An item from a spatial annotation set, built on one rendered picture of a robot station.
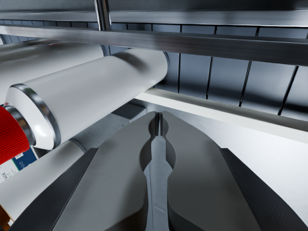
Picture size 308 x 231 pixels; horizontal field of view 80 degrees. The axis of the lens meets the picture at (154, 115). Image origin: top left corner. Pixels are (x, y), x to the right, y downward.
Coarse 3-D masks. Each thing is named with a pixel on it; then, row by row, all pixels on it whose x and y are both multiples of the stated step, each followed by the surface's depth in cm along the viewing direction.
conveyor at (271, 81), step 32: (192, 32) 20; (224, 32) 18; (256, 32) 17; (288, 32) 16; (192, 64) 22; (224, 64) 20; (256, 64) 18; (224, 96) 21; (256, 96) 20; (288, 96) 18
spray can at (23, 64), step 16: (32, 48) 21; (48, 48) 22; (64, 48) 23; (80, 48) 25; (96, 48) 27; (0, 64) 18; (16, 64) 19; (32, 64) 20; (48, 64) 22; (64, 64) 23; (0, 80) 18; (16, 80) 19; (0, 96) 18
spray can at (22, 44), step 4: (28, 40) 26; (32, 40) 26; (36, 40) 26; (40, 40) 26; (44, 40) 27; (48, 40) 27; (52, 40) 27; (56, 40) 28; (4, 44) 24; (8, 44) 24; (12, 44) 24; (16, 44) 24; (20, 44) 24; (24, 44) 25; (28, 44) 25; (32, 44) 25; (36, 44) 26; (0, 48) 23; (4, 48) 23; (8, 48) 23; (12, 48) 23; (16, 48) 24
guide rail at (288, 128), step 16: (144, 96) 23; (160, 96) 22; (176, 96) 22; (192, 96) 22; (192, 112) 21; (208, 112) 20; (224, 112) 19; (240, 112) 18; (256, 112) 18; (256, 128) 18; (272, 128) 17; (288, 128) 16; (304, 128) 16
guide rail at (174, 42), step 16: (0, 32) 26; (16, 32) 24; (32, 32) 22; (48, 32) 20; (64, 32) 19; (80, 32) 18; (96, 32) 16; (112, 32) 16; (128, 32) 15; (144, 32) 15; (160, 32) 14; (144, 48) 15; (160, 48) 14; (176, 48) 13; (192, 48) 13; (208, 48) 12; (224, 48) 12; (240, 48) 11; (256, 48) 11; (272, 48) 10; (288, 48) 10; (304, 48) 9; (288, 64) 10; (304, 64) 10
